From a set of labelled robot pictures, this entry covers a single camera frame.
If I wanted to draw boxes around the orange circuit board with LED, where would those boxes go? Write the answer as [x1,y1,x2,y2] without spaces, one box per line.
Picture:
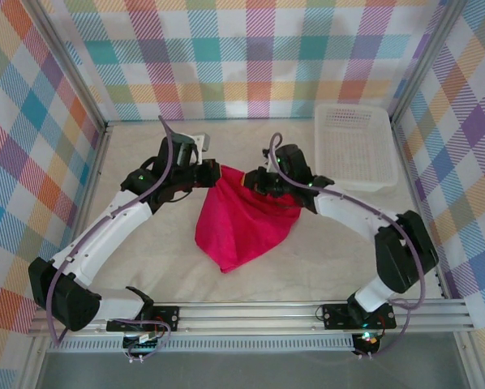
[352,331,384,357]

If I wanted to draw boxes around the green circuit board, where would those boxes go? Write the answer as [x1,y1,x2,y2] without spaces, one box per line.
[122,331,165,354]

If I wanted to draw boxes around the aluminium slotted base rail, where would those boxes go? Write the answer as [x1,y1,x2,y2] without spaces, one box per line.
[26,298,477,336]

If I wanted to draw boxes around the cream table cover sheet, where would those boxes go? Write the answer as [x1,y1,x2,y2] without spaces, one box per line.
[70,119,446,305]

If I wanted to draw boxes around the white perforated plastic basket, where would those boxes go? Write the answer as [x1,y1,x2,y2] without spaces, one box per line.
[314,104,401,195]

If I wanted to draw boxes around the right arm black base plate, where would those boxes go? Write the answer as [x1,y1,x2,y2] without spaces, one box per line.
[322,302,397,330]

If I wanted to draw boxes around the grey slotted cable duct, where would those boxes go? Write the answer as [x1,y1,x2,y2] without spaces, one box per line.
[47,338,356,353]

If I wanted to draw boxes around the aluminium frame side rail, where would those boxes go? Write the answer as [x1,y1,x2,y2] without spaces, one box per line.
[62,121,114,260]
[389,117,450,303]

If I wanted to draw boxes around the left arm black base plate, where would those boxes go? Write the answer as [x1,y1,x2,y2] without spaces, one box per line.
[104,306,182,333]

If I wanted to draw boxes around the aluminium frame post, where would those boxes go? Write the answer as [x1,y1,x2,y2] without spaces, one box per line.
[389,0,466,126]
[31,0,108,129]

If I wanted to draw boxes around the aluminium frame leg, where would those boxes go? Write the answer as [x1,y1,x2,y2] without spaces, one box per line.
[21,335,51,389]
[455,330,485,389]

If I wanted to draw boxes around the red t-shirt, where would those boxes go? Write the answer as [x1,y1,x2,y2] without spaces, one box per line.
[193,164,303,275]

